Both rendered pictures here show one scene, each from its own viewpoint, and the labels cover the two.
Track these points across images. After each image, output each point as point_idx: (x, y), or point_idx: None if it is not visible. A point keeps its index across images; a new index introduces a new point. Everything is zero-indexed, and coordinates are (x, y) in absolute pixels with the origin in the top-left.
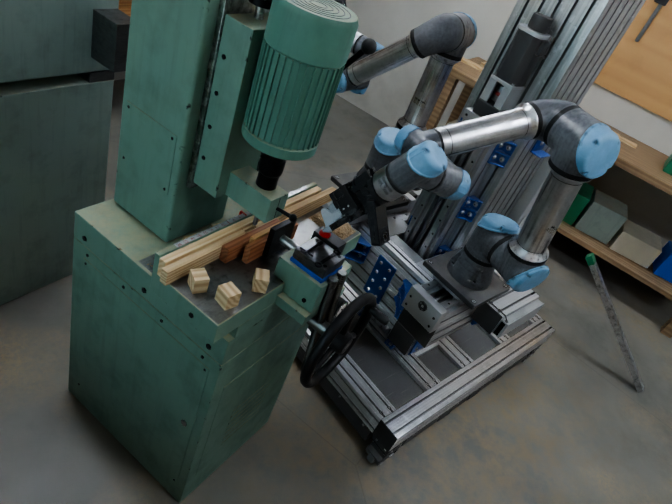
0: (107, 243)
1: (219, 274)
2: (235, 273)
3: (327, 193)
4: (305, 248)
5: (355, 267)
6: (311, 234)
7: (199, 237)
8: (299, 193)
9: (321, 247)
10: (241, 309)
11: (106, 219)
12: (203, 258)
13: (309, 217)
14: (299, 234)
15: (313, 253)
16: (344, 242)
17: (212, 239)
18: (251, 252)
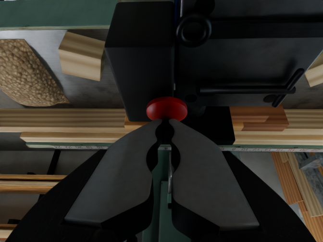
0: None
1: (313, 92)
2: (296, 84)
3: (8, 127)
4: (259, 95)
5: None
6: (89, 79)
7: (294, 148)
8: (72, 142)
9: (212, 76)
10: None
11: None
12: (316, 123)
13: (66, 102)
14: (114, 88)
15: (268, 73)
16: (116, 53)
17: (282, 140)
18: (262, 107)
